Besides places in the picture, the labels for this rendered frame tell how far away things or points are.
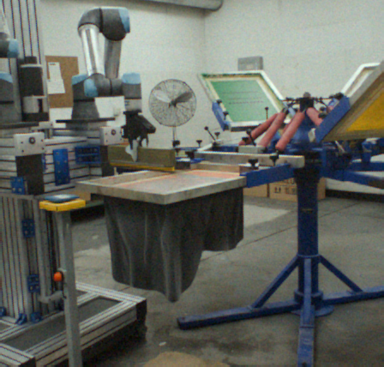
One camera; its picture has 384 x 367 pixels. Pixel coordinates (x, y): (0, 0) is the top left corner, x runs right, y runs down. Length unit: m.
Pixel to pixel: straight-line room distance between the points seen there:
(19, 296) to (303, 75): 5.12
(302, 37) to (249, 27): 0.88
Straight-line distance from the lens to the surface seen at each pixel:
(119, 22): 2.44
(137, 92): 2.11
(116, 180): 2.38
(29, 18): 2.77
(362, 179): 2.64
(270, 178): 2.32
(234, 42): 7.72
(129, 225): 2.19
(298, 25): 7.10
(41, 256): 2.71
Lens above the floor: 1.32
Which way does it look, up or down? 9 degrees down
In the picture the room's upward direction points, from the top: 2 degrees counter-clockwise
